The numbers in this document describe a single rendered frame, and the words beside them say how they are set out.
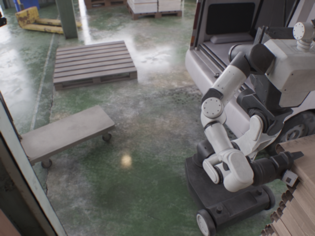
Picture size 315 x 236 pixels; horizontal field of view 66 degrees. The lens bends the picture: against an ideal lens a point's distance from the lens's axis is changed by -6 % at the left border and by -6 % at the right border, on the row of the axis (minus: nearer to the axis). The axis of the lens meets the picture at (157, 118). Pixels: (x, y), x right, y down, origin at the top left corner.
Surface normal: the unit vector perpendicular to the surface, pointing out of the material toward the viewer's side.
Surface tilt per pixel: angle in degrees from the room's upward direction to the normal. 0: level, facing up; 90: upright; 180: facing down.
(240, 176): 20
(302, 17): 77
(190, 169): 0
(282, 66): 88
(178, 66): 0
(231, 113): 86
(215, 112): 35
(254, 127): 90
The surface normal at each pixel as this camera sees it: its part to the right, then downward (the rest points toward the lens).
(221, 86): -0.35, -0.34
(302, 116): 0.23, 0.32
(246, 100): -0.92, 0.25
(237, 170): 0.10, -0.51
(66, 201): 0.00, -0.77
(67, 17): 0.27, 0.61
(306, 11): -0.36, 0.40
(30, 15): 0.93, 0.23
